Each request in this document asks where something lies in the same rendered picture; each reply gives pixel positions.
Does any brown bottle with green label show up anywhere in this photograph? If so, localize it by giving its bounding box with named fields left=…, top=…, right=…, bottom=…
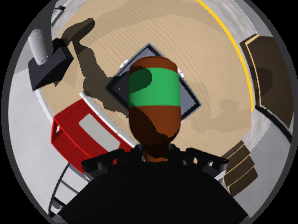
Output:
left=128, top=56, right=181, bottom=162

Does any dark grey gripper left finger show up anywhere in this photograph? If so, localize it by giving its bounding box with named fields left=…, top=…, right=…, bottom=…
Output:
left=81, top=143, right=144, bottom=183

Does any red divided crate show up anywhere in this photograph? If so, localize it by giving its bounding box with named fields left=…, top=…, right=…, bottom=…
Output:
left=51, top=98, right=133, bottom=175

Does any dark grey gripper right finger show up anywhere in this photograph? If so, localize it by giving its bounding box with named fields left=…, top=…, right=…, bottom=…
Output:
left=166, top=143, right=229, bottom=184

